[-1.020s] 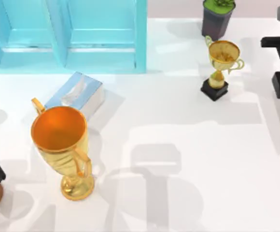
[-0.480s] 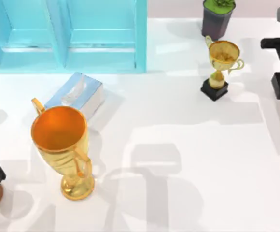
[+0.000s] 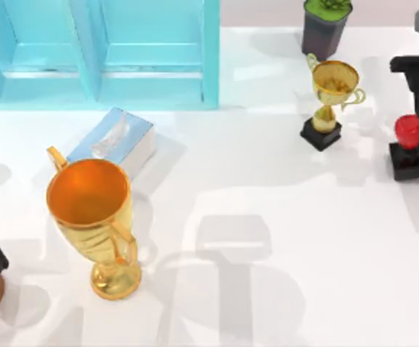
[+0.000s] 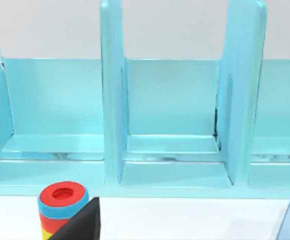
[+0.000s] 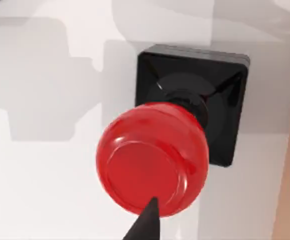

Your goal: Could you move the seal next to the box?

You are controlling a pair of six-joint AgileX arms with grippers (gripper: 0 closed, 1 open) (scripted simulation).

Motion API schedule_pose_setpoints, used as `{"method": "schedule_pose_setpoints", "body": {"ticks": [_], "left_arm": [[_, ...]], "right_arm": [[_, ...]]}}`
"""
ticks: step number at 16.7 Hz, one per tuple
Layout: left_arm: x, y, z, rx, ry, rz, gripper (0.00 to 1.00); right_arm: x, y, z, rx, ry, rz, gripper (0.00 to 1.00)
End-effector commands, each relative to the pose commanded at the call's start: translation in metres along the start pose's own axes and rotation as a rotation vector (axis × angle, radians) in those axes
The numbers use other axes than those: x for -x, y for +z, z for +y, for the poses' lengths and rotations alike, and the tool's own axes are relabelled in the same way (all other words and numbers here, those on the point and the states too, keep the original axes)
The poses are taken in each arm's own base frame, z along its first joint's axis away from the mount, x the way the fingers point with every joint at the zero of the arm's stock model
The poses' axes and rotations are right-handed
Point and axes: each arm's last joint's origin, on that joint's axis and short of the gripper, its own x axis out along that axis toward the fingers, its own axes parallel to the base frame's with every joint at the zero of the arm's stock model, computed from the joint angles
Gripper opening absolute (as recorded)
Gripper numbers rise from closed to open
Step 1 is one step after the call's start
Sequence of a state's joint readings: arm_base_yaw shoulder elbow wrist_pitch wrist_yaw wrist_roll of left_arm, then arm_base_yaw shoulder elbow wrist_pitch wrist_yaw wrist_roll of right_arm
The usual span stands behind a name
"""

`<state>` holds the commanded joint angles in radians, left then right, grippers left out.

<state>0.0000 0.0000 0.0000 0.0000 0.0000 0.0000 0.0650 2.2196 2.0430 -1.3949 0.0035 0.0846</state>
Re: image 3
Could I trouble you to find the red trophy black base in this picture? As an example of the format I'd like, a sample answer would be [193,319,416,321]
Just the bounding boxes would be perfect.
[388,113,419,182]

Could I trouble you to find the small gold trophy black base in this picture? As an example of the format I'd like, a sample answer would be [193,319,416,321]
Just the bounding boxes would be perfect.
[299,53,366,152]

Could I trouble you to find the dark grey plant pot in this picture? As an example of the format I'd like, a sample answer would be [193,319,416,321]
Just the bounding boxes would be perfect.
[301,0,354,62]

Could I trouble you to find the light blue rack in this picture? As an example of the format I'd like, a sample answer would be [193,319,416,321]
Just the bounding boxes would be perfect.
[0,0,221,111]

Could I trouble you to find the light blue tissue box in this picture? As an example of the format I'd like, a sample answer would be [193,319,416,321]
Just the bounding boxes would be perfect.
[66,106,158,181]

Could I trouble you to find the large gold trophy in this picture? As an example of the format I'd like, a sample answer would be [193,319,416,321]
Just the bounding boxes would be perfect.
[46,145,142,301]

